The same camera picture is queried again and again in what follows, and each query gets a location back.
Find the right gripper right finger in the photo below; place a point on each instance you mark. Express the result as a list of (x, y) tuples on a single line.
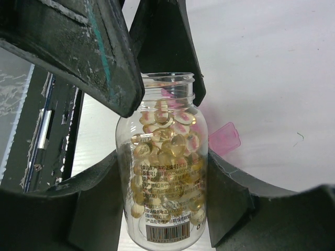
[(245, 213)]

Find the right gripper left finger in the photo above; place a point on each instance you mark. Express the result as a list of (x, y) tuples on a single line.
[(81, 213)]

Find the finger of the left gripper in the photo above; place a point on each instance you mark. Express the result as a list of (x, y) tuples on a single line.
[(84, 42), (162, 41)]

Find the pink pill organizer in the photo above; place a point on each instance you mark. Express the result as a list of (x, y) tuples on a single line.
[(225, 139)]

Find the glass pill bottle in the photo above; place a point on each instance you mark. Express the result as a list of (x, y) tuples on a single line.
[(162, 151)]

